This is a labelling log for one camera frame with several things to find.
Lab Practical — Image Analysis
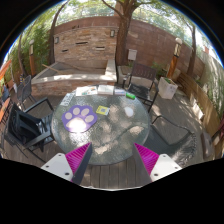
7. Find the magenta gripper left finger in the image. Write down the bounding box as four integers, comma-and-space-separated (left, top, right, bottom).
42, 143, 92, 185

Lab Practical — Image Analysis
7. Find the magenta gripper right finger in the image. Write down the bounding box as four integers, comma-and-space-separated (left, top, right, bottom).
133, 143, 181, 186

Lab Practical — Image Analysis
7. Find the purple paw-shaped mouse pad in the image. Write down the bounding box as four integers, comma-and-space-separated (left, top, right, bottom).
62, 105, 97, 133

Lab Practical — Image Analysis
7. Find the white computer mouse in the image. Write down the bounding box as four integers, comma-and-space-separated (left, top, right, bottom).
124, 107, 134, 117

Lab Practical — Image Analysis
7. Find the black metal chair right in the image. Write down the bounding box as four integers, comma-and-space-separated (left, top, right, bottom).
145, 115, 197, 167

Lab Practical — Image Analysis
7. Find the black metal chair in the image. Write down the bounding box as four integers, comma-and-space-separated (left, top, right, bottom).
122, 63, 159, 110
3, 97, 54, 157
145, 115, 197, 167

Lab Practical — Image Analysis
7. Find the black metal chair left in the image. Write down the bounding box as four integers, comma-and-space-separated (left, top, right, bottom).
3, 97, 54, 157

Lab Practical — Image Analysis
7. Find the round glass patio table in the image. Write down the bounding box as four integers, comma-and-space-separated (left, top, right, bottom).
51, 92, 150, 165

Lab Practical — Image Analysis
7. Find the yellow sticky note pad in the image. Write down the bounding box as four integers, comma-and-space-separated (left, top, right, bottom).
96, 106, 110, 115

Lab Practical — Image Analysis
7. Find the clear plastic packet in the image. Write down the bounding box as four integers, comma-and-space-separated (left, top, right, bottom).
60, 93, 74, 106

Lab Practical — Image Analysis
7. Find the green marker pen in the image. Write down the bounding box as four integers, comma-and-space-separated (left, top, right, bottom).
126, 93, 135, 99

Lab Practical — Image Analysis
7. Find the colourful magazine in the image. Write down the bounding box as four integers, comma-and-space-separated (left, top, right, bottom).
76, 86, 97, 96

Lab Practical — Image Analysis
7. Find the wooden bench along fence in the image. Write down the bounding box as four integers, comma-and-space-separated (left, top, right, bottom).
178, 73, 220, 136

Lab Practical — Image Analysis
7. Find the white square planter box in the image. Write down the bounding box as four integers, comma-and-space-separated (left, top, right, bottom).
158, 77, 178, 99

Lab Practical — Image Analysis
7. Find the small purple booklet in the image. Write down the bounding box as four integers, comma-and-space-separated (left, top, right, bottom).
114, 89, 126, 96

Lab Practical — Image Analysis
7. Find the open white book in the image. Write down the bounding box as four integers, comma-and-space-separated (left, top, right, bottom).
97, 85, 114, 95

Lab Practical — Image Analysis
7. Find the black metal chair far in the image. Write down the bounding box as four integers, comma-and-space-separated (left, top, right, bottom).
122, 63, 159, 110

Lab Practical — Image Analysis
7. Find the raised stone planter bed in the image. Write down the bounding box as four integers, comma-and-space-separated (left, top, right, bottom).
31, 59, 117, 96

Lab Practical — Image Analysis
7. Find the black chair far left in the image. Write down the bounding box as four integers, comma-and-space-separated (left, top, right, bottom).
17, 75, 36, 108

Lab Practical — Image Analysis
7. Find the large tree trunk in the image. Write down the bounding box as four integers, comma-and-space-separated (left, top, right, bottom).
101, 0, 146, 65

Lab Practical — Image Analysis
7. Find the wooden lamp post right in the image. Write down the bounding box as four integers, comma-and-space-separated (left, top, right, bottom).
167, 37, 183, 79

